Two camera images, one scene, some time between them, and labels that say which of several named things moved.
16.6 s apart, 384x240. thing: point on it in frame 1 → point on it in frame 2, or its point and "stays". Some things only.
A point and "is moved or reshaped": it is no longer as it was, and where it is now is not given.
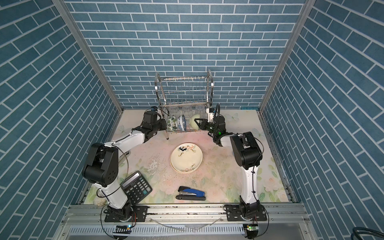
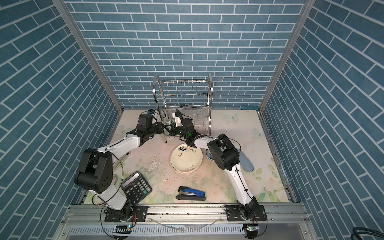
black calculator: [136, 187] stays
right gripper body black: [211, 128] → [179, 132]
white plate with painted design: [186, 158] stays
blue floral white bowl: [181, 123] is moved or reshaped
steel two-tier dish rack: [182, 100] stays
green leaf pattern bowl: [172, 124] stays
